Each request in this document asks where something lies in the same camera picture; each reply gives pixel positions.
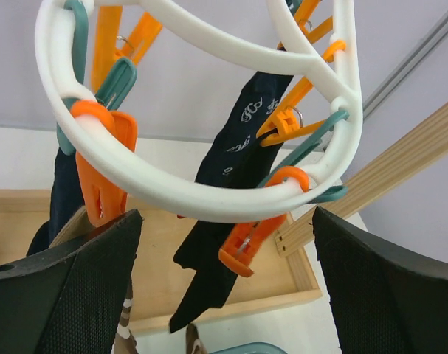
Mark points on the navy patterned sock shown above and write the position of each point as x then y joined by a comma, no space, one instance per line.
66,199
236,158

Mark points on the teal plastic bin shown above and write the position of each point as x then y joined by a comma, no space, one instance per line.
252,348

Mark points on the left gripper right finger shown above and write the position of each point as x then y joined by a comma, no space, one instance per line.
384,298

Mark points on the right aluminium frame post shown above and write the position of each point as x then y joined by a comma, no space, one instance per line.
415,57

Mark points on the black sock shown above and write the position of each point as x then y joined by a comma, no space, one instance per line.
213,281

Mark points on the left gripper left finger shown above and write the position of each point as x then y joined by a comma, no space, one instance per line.
69,298

